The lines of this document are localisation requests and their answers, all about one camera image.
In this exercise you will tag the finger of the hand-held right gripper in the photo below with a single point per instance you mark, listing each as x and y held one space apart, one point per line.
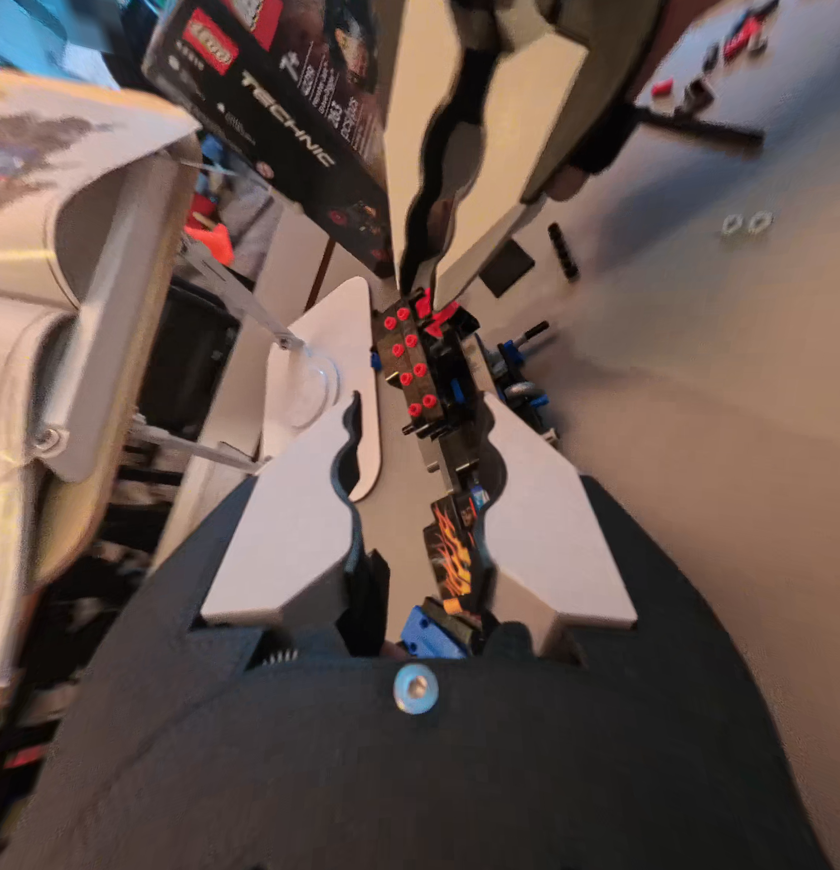
420 68
528 102

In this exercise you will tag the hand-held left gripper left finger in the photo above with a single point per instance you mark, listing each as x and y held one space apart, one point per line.
284 544

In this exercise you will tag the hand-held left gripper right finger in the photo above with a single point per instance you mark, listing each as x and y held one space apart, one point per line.
562 544

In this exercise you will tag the black blue toy car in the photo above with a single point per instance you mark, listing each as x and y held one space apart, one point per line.
460 421

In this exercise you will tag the black beam assembly red pins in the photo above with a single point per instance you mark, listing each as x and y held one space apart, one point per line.
409 367

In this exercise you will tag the small red brick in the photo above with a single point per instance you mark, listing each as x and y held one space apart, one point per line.
440 316

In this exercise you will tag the instruction book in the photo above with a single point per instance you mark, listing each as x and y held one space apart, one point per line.
52 170

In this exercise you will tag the light grey desk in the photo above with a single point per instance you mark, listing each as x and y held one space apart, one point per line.
698 408

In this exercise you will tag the person's right hand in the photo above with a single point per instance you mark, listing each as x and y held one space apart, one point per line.
569 185

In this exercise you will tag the red connector pin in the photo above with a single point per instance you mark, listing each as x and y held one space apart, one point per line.
662 86

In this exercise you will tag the black grille slope brick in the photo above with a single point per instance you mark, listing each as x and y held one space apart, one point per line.
697 95

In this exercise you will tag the long black axle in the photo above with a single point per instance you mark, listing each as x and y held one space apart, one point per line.
698 126

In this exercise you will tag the pile of small toy bricks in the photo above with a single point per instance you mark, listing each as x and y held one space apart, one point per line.
743 30

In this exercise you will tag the toy set box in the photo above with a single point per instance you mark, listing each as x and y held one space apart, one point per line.
277 102

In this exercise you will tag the black short beam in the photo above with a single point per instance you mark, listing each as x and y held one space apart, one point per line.
562 251

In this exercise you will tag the white oval stand base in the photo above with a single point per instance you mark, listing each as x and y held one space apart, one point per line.
311 387

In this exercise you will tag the black square tile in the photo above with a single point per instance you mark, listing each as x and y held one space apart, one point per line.
507 268

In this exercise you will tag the white round bush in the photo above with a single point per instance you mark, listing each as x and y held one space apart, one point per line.
732 224
760 221

